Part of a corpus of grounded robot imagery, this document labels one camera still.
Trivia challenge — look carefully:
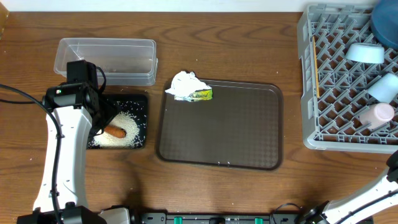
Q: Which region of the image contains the black rectangular tray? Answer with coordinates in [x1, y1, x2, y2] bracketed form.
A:
[58, 93, 149, 151]

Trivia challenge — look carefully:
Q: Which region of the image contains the wooden chopstick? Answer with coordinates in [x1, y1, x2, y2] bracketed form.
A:
[312, 35, 320, 99]

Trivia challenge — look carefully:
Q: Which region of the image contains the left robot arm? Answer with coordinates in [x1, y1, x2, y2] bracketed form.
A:
[16, 60, 131, 224]

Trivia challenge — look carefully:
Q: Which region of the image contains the dark blue bowl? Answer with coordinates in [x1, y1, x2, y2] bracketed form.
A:
[370, 0, 397, 50]

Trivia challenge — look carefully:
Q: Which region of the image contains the dark brown serving tray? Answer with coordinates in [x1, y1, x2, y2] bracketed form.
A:
[155, 80, 284, 170]

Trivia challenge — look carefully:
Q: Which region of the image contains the light blue cup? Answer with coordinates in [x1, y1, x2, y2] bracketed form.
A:
[368, 73, 398, 103]

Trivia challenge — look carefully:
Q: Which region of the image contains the clear plastic bin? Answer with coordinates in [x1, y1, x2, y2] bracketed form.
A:
[53, 38, 158, 86]

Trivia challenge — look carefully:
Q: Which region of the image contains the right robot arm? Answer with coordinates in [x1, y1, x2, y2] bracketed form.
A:
[297, 152, 397, 224]

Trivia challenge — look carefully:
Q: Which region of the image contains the grey dishwasher rack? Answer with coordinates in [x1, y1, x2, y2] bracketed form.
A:
[297, 4, 397, 154]

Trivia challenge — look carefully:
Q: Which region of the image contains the pile of white rice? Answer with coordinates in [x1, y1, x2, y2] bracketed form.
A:
[88, 101, 147, 149]

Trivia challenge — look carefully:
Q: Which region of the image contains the light blue small bowl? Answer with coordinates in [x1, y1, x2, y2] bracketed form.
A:
[346, 43, 384, 64]

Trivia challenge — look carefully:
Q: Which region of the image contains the pale pink cup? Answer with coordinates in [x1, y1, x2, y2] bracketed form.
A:
[359, 103, 395, 129]

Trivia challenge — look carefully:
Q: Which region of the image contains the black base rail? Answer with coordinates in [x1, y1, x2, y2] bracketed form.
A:
[136, 212, 298, 224]

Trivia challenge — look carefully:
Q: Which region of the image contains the white tissue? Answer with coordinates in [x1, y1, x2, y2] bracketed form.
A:
[165, 71, 212, 98]

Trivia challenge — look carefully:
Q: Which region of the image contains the orange carrot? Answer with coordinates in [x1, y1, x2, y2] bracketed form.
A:
[104, 125, 126, 139]

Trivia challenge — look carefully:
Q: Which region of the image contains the yellow green wrapper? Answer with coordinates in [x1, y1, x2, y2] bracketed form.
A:
[174, 89, 213, 102]

